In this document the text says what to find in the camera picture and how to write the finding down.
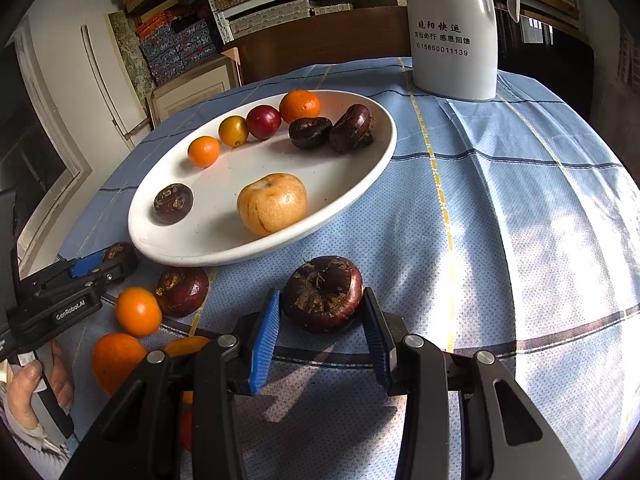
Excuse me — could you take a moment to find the grey marble slab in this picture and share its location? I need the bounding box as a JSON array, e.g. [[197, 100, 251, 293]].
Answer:
[[106, 10, 153, 96]]

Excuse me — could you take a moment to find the person's left hand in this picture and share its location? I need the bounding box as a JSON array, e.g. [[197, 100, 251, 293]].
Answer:
[[0, 342, 75, 433]]

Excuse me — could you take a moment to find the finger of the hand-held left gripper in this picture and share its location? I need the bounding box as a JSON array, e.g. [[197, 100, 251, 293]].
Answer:
[[22, 249, 108, 293], [75, 265, 127, 295]]

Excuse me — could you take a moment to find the white oval plate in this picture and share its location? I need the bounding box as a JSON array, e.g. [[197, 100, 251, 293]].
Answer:
[[127, 89, 398, 267]]

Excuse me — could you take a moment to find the stack of blue patterned boxes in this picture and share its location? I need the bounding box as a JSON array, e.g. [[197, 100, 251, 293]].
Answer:
[[136, 7, 226, 86]]

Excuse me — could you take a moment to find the red cherry tomato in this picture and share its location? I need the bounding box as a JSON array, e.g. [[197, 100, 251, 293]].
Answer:
[[179, 406, 193, 453]]

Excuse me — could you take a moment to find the dark cabinet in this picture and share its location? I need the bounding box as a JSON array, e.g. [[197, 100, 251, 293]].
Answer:
[[492, 0, 596, 86]]

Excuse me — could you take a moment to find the large orange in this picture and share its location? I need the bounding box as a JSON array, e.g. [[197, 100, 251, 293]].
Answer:
[[91, 332, 150, 397]]

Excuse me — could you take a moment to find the blue checked tablecloth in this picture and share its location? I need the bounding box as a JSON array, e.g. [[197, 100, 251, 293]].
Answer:
[[57, 56, 640, 480]]

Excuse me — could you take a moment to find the white thermos jug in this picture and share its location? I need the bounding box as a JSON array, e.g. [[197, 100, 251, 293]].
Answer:
[[405, 0, 521, 101]]

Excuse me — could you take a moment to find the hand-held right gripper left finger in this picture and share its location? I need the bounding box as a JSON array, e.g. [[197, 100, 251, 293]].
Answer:
[[59, 288, 282, 480]]

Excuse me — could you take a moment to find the white framed window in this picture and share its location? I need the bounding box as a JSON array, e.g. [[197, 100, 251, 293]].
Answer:
[[0, 15, 93, 271]]

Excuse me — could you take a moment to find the small yellow kumquat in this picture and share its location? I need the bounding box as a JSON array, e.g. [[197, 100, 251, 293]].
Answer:
[[218, 115, 250, 148]]

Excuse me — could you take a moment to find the dark red plum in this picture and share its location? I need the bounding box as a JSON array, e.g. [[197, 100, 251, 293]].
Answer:
[[245, 104, 283, 141]]

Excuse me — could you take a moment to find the yellow-orange mandarin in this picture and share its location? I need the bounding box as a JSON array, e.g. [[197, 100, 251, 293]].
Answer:
[[163, 335, 212, 406]]

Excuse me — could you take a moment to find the wooden picture frame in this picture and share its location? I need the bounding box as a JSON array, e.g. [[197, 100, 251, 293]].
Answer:
[[146, 55, 243, 128]]

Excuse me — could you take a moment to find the white metal shelf rack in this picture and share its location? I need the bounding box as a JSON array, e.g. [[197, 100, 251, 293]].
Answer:
[[195, 0, 583, 46]]

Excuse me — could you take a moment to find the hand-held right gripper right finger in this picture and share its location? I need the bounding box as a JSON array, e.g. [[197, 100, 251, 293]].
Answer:
[[361, 287, 583, 480]]

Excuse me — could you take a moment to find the white board strip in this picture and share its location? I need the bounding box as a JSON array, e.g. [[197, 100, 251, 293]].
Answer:
[[81, 24, 151, 138]]

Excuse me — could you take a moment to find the small orange mandarin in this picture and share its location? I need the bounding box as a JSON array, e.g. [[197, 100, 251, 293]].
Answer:
[[279, 89, 322, 124], [187, 136, 221, 169]]

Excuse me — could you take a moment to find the beige round melon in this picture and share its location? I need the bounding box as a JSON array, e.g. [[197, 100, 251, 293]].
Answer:
[[236, 173, 309, 237]]

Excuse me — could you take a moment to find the large dark water chestnut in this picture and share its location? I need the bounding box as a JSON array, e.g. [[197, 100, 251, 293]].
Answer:
[[281, 256, 364, 334]]

